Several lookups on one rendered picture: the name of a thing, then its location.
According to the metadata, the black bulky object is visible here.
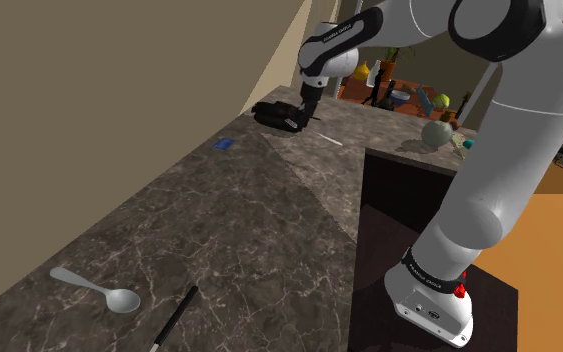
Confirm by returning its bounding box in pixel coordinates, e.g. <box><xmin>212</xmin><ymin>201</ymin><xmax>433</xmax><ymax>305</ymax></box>
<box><xmin>251</xmin><ymin>100</ymin><xmax>312</xmax><ymax>134</ymax></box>

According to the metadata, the thin white stick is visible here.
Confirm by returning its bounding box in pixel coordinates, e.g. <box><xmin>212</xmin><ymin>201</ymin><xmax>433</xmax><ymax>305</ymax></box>
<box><xmin>309</xmin><ymin>128</ymin><xmax>344</xmax><ymax>147</ymax></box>

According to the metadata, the brown table with assorted items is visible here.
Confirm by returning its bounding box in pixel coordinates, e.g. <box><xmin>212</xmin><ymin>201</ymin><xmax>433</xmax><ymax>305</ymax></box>
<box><xmin>336</xmin><ymin>46</ymin><xmax>473</xmax><ymax>124</ymax></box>

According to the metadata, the dark robot stand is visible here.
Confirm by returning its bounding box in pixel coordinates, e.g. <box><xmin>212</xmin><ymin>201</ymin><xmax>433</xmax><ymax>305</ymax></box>
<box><xmin>348</xmin><ymin>149</ymin><xmax>520</xmax><ymax>352</ymax></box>

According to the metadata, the grey-green round vase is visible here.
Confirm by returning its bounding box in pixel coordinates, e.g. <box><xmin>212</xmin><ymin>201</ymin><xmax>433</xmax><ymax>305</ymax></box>
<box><xmin>420</xmin><ymin>119</ymin><xmax>454</xmax><ymax>149</ymax></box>

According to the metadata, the black stick with white tip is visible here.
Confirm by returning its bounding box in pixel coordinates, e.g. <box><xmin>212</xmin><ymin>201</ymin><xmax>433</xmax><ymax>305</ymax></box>
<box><xmin>150</xmin><ymin>285</ymin><xmax>200</xmax><ymax>352</ymax></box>

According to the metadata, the grey metal spoon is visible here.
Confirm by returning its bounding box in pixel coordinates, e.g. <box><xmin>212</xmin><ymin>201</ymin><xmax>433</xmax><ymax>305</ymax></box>
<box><xmin>49</xmin><ymin>266</ymin><xmax>142</xmax><ymax>314</ymax></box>

